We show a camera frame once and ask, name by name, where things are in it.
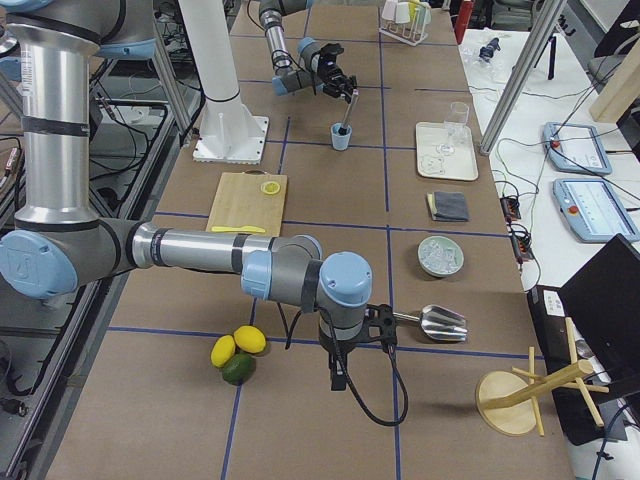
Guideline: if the far blue teach pendant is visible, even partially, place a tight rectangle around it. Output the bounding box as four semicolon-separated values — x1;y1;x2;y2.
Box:
541;122;612;175

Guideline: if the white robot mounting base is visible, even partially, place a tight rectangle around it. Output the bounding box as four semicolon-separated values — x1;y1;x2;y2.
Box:
179;0;269;165

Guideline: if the wooden cutting board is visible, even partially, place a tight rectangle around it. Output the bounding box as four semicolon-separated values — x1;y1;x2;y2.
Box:
206;172;288;237

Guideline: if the yellow plastic knife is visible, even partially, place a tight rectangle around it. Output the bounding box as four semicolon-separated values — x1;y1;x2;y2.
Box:
209;225;266;235

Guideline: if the cream bear serving tray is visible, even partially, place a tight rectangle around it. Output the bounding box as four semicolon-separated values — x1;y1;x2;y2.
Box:
415;122;479;181

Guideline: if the blue teach pendant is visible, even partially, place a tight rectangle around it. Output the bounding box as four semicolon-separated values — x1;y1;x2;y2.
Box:
552;179;639;243
541;122;612;175

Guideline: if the white wire cup rack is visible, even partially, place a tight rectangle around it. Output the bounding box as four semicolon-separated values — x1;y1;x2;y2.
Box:
379;17;429;46

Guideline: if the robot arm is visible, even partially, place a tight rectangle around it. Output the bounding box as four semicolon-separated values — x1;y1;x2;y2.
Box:
259;0;357;104
1;1;372;390

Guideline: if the metal ice scoop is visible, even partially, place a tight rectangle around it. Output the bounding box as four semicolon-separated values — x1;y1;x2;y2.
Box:
393;304;468;343

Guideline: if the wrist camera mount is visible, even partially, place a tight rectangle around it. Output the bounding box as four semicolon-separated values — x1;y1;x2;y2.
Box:
363;304;397;358
319;43;344;68

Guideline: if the green lime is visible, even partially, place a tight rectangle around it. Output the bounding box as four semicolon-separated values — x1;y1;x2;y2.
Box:
222;353;255;384

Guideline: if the grey folded cloth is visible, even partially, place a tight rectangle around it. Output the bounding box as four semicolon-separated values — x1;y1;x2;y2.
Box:
426;191;470;222

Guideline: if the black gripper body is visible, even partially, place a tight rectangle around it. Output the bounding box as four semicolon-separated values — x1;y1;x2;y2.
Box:
319;329;370;360
317;65;349;98

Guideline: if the wooden mug tree stand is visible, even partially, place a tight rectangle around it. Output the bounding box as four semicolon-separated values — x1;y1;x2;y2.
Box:
475;317;609;437

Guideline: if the light blue plastic cup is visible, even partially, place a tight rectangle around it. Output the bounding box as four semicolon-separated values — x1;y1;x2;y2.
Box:
330;123;352;151

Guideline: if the yellow cup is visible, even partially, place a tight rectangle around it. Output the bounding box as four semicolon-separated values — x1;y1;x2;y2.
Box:
409;0;420;21

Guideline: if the mint green cup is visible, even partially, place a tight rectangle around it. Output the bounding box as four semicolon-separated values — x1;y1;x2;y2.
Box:
416;2;431;29

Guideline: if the green bowl of ice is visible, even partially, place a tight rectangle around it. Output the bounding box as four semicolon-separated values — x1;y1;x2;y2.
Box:
417;236;464;278

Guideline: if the blue folded umbrella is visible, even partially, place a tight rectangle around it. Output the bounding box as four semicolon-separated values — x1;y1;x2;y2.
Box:
479;37;501;62

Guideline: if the aluminium frame post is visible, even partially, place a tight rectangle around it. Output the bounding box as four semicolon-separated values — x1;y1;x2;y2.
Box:
479;0;567;156

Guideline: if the clear wine glass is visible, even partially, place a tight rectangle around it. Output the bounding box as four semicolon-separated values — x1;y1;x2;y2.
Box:
441;102;469;154

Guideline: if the red cylinder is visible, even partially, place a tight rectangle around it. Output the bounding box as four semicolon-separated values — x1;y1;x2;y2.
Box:
455;0;474;35

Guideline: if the near blue teach pendant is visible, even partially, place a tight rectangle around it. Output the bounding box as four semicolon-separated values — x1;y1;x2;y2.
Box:
552;179;639;243

